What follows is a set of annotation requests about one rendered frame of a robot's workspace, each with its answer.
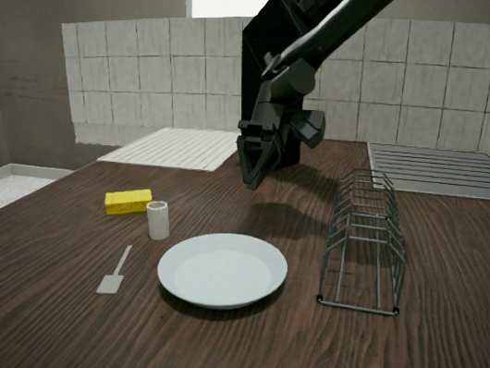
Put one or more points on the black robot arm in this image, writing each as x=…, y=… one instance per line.
x=315, y=47

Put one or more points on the grey cup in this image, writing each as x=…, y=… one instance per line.
x=158, y=220

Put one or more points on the grey wire dish rack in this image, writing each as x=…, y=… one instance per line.
x=395, y=238

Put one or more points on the white ribbed draining mat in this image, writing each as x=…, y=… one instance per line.
x=173, y=154

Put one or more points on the white tiled wall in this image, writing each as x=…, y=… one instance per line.
x=423, y=83

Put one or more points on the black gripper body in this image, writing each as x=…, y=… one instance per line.
x=261, y=130

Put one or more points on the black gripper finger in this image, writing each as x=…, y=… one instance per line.
x=256, y=146
x=273, y=161

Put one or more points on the yellow sponge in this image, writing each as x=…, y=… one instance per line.
x=126, y=202

